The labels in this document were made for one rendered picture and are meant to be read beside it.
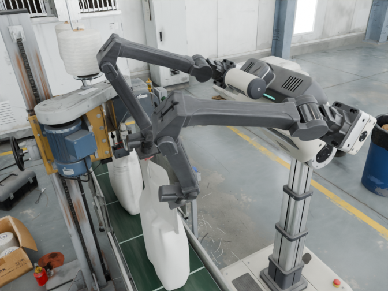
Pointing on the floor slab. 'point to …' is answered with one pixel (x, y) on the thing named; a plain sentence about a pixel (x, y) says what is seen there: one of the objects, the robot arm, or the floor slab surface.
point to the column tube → (40, 80)
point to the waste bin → (377, 159)
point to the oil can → (40, 275)
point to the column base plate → (62, 276)
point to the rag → (51, 260)
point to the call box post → (194, 218)
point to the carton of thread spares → (10, 271)
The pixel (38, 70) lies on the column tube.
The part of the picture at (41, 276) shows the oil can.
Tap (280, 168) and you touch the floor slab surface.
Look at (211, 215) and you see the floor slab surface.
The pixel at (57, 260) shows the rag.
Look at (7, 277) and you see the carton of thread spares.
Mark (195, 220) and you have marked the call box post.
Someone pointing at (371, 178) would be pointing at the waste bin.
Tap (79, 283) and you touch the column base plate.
